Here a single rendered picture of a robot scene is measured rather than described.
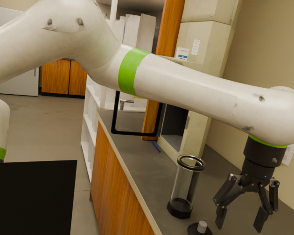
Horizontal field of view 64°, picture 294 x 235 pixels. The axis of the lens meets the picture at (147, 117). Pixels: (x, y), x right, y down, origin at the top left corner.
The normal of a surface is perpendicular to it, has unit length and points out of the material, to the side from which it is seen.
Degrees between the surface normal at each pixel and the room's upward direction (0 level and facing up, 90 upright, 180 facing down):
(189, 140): 90
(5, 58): 107
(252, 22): 90
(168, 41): 90
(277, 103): 52
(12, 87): 90
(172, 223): 0
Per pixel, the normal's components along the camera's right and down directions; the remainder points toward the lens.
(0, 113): 0.95, -0.25
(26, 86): 0.35, 0.32
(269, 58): -0.92, -0.05
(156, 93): -0.43, 0.65
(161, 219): 0.17, -0.94
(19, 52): 0.04, 0.61
